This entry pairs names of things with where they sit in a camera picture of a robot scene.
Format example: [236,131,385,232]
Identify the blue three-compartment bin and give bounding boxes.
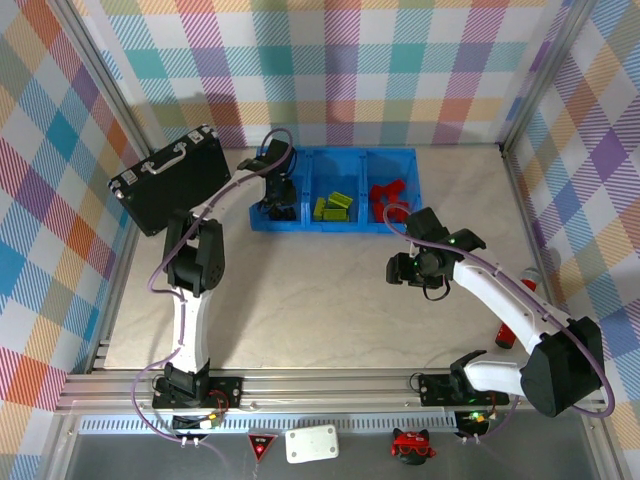
[248,146,424,235]

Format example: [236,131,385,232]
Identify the red glitter cylinder silver cap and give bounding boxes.
[494,267,542,350]

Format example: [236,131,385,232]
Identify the black cat figure red glasses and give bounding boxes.
[390,427,437,469]

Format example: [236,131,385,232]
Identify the grey metal shelf plate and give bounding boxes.
[37,407,631,480]

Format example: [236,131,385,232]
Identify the white rectangular box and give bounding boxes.
[284,423,340,466]

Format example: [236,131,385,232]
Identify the red triangle button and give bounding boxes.
[247,433,277,462]

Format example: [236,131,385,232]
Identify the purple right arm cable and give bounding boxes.
[382,202,617,446]

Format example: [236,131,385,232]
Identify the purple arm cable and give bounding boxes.
[382,202,617,446]
[132,127,296,464]

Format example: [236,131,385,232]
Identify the aluminium table side rail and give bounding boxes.
[499,142,576,369]
[89,149,154,374]

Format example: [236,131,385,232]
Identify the black briefcase with silver handle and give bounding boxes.
[108,125,234,237]

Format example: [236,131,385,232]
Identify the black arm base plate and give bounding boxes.
[418,373,511,407]
[152,377,244,409]

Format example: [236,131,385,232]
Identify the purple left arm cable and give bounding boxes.
[132,127,296,464]

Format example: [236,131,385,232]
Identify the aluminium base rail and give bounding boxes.
[57,367,609,416]

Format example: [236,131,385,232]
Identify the grey slotted cable duct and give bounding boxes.
[77,413,459,435]

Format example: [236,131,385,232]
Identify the aluminium frame post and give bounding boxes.
[49,0,159,156]
[499,0,599,151]

